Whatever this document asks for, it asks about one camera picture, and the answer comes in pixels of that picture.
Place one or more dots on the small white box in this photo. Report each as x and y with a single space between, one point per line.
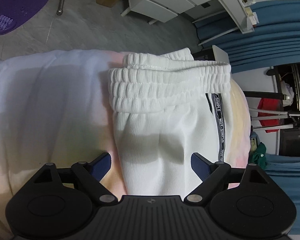
253 19

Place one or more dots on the dark window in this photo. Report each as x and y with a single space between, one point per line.
297 145

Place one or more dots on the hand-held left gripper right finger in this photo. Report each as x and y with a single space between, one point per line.
201 166

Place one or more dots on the purple floor mat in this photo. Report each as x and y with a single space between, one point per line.
20 5

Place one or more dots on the pastel tie-dye bed blanket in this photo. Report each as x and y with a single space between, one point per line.
52 105

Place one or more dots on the green garment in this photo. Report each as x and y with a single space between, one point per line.
259 156

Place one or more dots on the white and black air purifier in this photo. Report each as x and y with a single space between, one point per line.
221 53

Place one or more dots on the white dressing table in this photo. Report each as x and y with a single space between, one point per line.
165 2

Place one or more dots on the blue curtain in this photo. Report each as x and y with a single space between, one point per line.
277 30
290 180

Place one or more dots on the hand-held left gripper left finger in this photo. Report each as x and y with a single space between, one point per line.
101 166

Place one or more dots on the white hanging garment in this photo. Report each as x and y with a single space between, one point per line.
288 91

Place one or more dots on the red garment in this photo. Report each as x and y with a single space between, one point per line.
270 107

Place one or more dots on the white pants with striped tape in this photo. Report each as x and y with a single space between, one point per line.
165 120

